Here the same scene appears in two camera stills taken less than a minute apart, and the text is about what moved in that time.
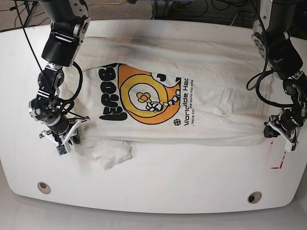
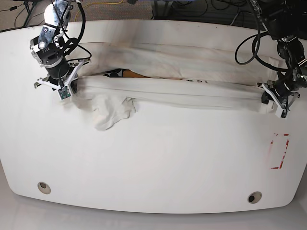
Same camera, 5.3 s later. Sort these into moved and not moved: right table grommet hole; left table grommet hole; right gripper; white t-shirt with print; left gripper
Moved: right gripper; white t-shirt with print; left gripper
Not moved: right table grommet hole; left table grommet hole
